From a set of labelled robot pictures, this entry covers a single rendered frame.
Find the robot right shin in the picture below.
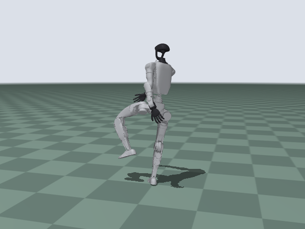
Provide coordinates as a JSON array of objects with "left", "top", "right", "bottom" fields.
[{"left": 151, "top": 143, "right": 164, "bottom": 178}]

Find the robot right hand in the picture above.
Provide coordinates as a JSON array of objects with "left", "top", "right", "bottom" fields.
[{"left": 133, "top": 92, "right": 146, "bottom": 102}]

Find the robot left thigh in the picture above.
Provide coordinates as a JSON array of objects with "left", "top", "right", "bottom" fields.
[{"left": 116, "top": 101, "right": 150, "bottom": 126}]

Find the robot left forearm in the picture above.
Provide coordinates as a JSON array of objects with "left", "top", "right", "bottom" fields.
[{"left": 144, "top": 82, "right": 154, "bottom": 108}]

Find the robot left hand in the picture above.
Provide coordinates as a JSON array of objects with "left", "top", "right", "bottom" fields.
[{"left": 150, "top": 102, "right": 164, "bottom": 124}]

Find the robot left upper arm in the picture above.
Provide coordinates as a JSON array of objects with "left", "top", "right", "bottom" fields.
[{"left": 145, "top": 62, "right": 156, "bottom": 89}]

